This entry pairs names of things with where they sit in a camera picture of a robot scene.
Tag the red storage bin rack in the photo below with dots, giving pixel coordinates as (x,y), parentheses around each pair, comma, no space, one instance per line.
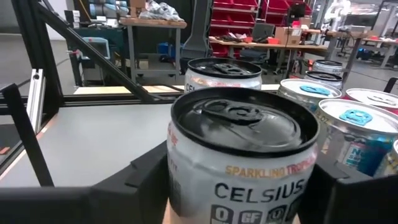
(239,12)

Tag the red orange Fanta can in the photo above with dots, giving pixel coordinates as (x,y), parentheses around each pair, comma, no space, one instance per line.
(373,98)

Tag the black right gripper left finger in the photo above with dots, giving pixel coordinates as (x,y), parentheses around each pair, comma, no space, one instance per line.
(93,205)

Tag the wooden tray board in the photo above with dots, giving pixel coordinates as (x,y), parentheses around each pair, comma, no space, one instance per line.
(28,140)

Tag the wooden workbench metal legs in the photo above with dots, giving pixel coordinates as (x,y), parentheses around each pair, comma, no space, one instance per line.
(152,22)

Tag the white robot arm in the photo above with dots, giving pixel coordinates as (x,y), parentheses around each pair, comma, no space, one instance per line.
(337,12)

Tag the grey pillar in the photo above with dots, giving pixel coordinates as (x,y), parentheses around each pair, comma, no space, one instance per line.
(199,25)

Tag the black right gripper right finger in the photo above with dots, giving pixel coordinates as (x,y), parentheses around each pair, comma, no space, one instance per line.
(357,202)

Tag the dark laptop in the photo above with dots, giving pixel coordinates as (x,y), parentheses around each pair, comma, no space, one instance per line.
(263,31)

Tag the crumpled plastic bag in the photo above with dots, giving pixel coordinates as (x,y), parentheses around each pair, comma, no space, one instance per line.
(158,11)

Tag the long wooden table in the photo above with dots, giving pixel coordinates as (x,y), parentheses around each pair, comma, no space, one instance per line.
(280,45)

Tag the silver aluminium profile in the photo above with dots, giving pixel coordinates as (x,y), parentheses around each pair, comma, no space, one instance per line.
(35,99)

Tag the brown cardboard box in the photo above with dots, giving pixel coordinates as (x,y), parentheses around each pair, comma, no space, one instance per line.
(287,35)

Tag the silver blue Red Bull can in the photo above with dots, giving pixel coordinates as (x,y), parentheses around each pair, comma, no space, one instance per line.
(388,161)
(308,93)
(354,149)

